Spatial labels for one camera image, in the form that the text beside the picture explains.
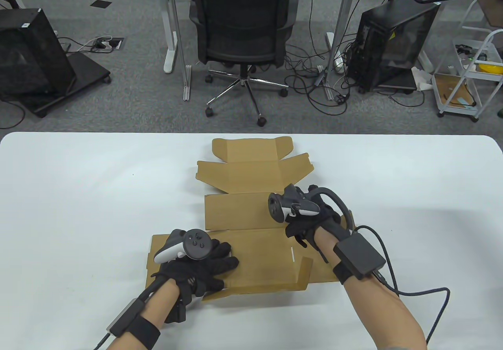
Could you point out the person's right hand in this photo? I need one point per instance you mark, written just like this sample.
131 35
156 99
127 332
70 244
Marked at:
310 224

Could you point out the person's left hand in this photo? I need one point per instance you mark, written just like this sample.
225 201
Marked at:
200 273

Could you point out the grey white handheld controller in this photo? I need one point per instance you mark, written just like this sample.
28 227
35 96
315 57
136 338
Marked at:
196 244
277 206

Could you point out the brown cardboard mailer box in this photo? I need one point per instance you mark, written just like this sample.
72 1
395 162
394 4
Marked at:
243 212

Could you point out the grey forearm sensor box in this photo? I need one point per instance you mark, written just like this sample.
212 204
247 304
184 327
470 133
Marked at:
359 255
125 316

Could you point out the person's right forearm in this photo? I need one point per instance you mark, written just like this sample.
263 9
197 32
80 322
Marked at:
373 306

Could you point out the person's left forearm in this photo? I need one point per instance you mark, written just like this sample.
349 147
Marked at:
157 303

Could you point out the floor outlet box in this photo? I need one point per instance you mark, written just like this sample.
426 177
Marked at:
114 43

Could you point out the white power strip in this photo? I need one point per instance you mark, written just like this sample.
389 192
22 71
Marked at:
338 63

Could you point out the white crumpled paper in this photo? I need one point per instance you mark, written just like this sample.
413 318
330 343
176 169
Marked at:
422 79

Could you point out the white utility cart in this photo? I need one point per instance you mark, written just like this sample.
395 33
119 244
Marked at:
458 110

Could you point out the black glass computer tower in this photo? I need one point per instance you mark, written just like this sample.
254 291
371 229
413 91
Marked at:
393 43

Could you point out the black mesh office chair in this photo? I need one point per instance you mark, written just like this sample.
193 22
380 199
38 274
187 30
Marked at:
243 24

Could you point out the white desk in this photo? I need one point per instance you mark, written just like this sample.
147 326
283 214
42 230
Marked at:
169 57

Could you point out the black rolling platform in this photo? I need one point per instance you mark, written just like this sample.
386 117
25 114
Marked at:
86 71

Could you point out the yellow object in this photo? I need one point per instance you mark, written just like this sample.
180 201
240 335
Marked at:
491 68

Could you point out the brown wooden board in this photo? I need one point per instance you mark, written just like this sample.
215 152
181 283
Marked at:
493 8

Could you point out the black floor plate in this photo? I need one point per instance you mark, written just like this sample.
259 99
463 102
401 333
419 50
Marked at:
101 3

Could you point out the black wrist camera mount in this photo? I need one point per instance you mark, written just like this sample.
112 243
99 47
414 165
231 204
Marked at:
177 312

